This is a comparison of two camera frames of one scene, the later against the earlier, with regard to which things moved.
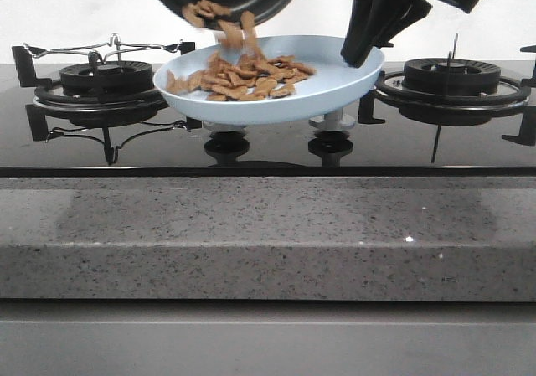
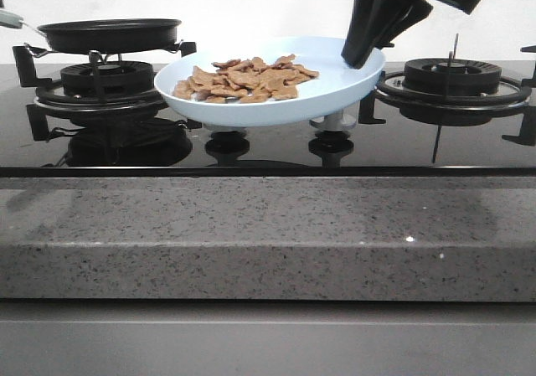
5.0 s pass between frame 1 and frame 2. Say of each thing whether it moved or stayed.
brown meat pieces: moved
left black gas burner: stayed
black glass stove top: stayed
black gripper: stayed
